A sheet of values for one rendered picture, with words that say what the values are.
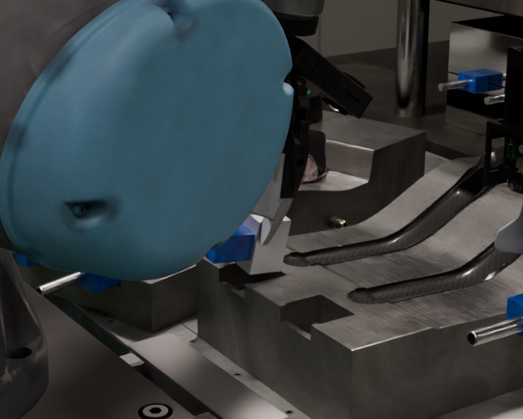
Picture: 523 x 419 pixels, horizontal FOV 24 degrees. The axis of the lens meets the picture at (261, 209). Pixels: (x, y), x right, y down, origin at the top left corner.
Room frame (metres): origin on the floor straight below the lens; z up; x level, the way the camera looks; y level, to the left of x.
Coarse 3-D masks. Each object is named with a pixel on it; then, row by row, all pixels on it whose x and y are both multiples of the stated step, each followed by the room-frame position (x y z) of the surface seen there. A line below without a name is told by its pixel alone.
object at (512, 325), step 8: (512, 296) 0.88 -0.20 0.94; (520, 296) 0.88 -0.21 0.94; (512, 304) 0.88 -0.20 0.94; (520, 304) 0.87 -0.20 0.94; (512, 312) 0.88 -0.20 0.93; (520, 312) 0.87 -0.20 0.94; (504, 320) 0.86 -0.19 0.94; (512, 320) 0.86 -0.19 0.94; (520, 320) 0.86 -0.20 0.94; (480, 328) 0.84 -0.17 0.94; (488, 328) 0.84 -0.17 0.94; (496, 328) 0.84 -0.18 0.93; (504, 328) 0.85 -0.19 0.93; (512, 328) 0.85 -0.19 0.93; (520, 328) 0.85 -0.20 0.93; (472, 336) 0.84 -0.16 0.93; (480, 336) 0.83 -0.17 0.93; (488, 336) 0.84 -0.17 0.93; (496, 336) 0.84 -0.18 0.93; (504, 336) 0.85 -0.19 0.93; (472, 344) 0.83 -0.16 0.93
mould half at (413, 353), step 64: (512, 192) 1.19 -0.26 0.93; (384, 256) 1.13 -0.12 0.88; (448, 256) 1.12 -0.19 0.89; (256, 320) 1.02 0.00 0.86; (384, 320) 0.96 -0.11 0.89; (448, 320) 0.97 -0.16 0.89; (320, 384) 0.94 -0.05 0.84; (384, 384) 0.92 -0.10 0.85; (448, 384) 0.96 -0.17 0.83; (512, 384) 1.00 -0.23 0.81
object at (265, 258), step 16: (256, 224) 1.05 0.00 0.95; (288, 224) 1.06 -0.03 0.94; (240, 240) 1.04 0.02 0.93; (256, 240) 1.04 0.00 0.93; (272, 240) 1.05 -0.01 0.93; (208, 256) 1.03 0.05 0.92; (224, 256) 1.03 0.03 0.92; (240, 256) 1.04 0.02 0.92; (256, 256) 1.05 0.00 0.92; (272, 256) 1.06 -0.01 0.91; (256, 272) 1.05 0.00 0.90; (272, 272) 1.06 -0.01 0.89
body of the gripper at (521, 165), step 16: (512, 48) 0.87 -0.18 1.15; (512, 64) 0.86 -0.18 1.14; (512, 80) 0.87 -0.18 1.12; (512, 96) 0.87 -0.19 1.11; (512, 112) 0.87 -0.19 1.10; (496, 128) 0.87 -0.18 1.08; (512, 128) 0.86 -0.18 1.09; (512, 144) 0.87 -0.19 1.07; (512, 160) 0.88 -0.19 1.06; (496, 176) 0.89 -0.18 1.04; (512, 176) 0.87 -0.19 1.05
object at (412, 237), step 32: (480, 160) 1.26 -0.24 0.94; (448, 192) 1.23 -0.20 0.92; (480, 192) 1.20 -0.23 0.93; (416, 224) 1.20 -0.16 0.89; (288, 256) 1.11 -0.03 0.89; (320, 256) 1.13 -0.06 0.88; (352, 256) 1.14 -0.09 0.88; (480, 256) 1.11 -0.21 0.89; (512, 256) 1.09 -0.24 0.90; (384, 288) 1.04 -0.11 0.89; (416, 288) 1.05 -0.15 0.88; (448, 288) 1.04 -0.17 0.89
